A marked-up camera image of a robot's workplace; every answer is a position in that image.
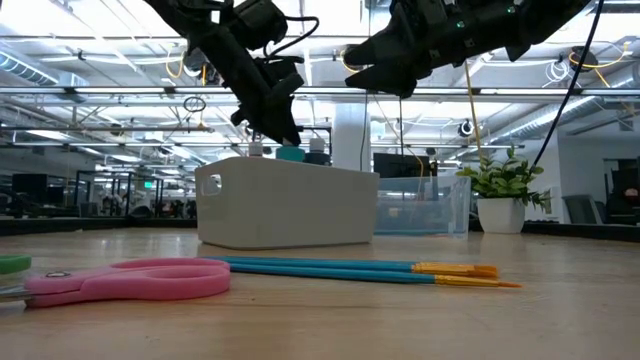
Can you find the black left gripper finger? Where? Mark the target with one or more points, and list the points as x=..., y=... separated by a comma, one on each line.
x=270, y=120
x=295, y=97

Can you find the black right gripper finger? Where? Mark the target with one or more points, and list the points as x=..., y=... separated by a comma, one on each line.
x=375, y=52
x=395, y=80

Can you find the red paint bottle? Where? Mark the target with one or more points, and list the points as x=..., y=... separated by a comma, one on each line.
x=255, y=149

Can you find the light blue paint bottle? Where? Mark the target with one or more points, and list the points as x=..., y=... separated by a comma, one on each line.
x=290, y=154

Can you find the dark grey paint bottle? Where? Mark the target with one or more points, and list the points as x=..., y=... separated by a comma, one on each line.
x=317, y=157

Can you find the pink scissors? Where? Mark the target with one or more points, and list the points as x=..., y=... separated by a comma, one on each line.
x=125, y=285

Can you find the green scissors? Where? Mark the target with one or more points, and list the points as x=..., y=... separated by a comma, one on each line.
x=12, y=264

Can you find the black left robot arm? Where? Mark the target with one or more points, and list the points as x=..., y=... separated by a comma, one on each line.
x=190, y=20

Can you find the black background monitor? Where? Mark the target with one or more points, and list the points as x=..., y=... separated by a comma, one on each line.
x=395, y=165
x=30, y=187

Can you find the grey plastic bin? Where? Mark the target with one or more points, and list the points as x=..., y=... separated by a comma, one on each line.
x=285, y=205

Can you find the shallow clear plastic bin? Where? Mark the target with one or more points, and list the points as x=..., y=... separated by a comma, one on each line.
x=425, y=210

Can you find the potted green plant white pot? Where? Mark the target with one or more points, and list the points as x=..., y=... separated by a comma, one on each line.
x=500, y=215

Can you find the grey office chair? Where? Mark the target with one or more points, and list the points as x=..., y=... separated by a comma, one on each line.
x=575, y=210

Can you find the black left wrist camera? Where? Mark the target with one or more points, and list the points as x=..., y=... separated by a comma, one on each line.
x=260, y=22

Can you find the silver ventilation duct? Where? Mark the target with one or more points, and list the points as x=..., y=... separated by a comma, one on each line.
x=550, y=117

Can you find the black background rack frame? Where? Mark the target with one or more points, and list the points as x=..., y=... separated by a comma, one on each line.
x=120, y=175

